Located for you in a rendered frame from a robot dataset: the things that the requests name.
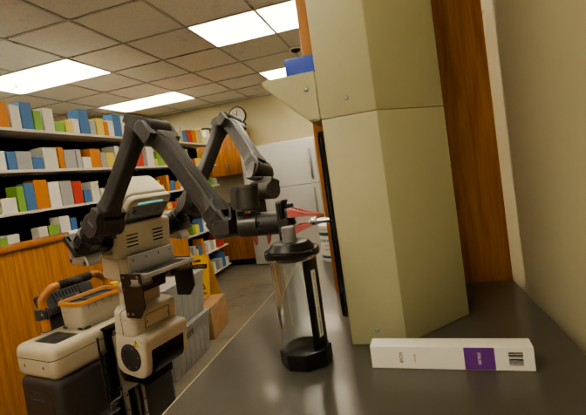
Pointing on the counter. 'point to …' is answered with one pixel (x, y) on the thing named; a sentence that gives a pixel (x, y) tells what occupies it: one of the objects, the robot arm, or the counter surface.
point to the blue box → (299, 64)
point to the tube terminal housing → (386, 153)
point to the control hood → (297, 94)
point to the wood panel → (457, 125)
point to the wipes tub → (324, 241)
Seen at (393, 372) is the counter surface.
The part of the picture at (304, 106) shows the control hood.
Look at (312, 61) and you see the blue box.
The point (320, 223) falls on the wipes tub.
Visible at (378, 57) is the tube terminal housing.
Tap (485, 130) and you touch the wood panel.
